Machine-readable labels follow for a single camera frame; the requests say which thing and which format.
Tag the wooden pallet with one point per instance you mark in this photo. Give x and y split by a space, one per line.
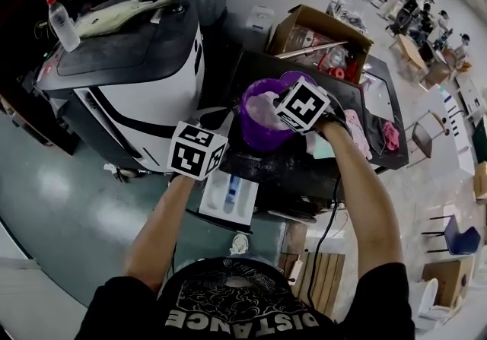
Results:
327 277

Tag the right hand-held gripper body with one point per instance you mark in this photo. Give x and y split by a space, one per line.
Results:
300 106

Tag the white washing machine detergent drawer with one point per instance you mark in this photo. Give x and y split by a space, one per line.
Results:
213 201

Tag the person's left forearm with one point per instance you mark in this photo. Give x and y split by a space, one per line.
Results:
167 224

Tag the red pink cloth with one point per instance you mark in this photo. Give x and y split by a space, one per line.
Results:
392 135

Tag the purple plastic bucket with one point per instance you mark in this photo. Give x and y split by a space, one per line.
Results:
262 138

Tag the light wooden table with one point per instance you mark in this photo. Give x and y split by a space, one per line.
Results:
411 51

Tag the small cardboard box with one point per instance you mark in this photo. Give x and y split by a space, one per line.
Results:
447 281

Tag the white crumpled paper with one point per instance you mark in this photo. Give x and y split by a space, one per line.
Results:
239 244

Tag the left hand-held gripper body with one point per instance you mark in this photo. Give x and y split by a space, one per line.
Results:
190 156

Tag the open cardboard box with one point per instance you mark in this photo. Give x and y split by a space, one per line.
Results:
304 38

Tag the blue chair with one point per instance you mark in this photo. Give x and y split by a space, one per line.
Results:
462 239

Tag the white board table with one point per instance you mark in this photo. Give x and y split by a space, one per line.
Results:
454 129

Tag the person's right forearm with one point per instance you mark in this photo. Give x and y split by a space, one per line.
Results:
361 194

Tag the white cloth gloves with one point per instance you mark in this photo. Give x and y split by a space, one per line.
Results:
110 17

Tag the teal cloth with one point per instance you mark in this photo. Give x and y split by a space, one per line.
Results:
323 150

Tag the clear plastic bottle red cap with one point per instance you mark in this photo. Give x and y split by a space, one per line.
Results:
64 28

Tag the black washing machine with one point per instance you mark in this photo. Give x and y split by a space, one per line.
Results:
281 175

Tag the light pink cloth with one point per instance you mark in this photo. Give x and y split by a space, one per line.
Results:
357 129

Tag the white detergent powder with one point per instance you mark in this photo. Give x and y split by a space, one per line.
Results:
258 106

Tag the black and white machine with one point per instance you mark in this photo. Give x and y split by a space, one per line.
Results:
144 76

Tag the wooden frame chair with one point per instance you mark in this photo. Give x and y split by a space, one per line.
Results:
422 138

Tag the white plastic container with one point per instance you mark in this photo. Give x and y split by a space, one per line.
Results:
260 19

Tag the purple bucket lid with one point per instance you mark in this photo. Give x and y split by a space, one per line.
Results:
291 78

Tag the black cloth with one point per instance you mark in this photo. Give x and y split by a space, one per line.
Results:
376 133

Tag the person's black printed shirt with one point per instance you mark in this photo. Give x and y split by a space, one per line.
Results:
236 308

